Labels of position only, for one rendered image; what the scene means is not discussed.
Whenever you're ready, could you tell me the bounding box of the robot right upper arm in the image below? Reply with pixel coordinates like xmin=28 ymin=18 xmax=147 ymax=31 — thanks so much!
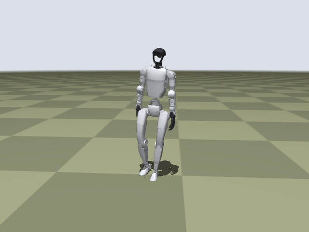
xmin=137 ymin=68 xmax=148 ymax=93

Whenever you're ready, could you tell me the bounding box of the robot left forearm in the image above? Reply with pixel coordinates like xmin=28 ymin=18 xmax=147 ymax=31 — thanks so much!
xmin=169 ymin=92 xmax=176 ymax=115

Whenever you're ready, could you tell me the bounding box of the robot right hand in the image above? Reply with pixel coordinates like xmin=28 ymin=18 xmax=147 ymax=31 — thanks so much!
xmin=136 ymin=105 xmax=140 ymax=116

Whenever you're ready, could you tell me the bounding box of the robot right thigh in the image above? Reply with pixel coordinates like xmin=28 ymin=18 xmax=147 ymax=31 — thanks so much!
xmin=136 ymin=108 xmax=148 ymax=147

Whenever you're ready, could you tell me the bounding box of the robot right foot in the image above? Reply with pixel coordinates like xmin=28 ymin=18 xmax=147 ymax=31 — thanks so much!
xmin=139 ymin=164 xmax=151 ymax=176

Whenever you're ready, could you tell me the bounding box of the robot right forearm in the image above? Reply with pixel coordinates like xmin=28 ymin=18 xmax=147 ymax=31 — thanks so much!
xmin=136 ymin=92 xmax=143 ymax=108

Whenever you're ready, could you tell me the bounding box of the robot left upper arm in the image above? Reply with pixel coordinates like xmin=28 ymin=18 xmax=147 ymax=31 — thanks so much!
xmin=166 ymin=70 xmax=176 ymax=98

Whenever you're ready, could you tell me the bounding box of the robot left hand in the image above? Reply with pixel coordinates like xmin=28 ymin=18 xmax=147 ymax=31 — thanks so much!
xmin=169 ymin=112 xmax=176 ymax=131

